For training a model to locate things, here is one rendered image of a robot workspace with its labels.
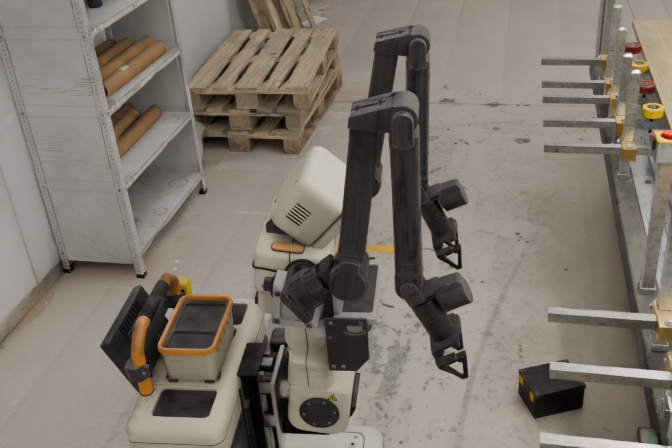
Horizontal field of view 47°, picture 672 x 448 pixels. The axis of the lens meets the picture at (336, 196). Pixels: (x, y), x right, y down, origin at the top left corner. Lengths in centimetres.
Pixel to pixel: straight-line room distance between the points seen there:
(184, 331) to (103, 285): 198
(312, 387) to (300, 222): 48
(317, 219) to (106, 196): 222
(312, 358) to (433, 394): 125
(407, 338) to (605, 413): 85
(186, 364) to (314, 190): 62
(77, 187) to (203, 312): 184
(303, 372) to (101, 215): 212
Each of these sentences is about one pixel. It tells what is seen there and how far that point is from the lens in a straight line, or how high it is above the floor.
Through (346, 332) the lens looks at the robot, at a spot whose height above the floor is 101.
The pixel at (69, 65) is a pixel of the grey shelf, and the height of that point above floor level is 111.
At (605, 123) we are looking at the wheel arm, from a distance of 332.
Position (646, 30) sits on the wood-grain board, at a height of 90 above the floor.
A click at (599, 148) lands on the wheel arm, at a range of 308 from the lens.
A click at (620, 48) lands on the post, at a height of 105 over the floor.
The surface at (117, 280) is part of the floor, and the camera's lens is 406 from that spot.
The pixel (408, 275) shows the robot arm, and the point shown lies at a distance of 161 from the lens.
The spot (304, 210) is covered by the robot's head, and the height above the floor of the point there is 132.
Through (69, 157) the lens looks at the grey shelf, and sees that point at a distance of 383.
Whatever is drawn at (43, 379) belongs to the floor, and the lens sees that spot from 359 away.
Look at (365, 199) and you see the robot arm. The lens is 152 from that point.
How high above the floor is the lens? 218
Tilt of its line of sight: 29 degrees down
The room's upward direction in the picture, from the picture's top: 5 degrees counter-clockwise
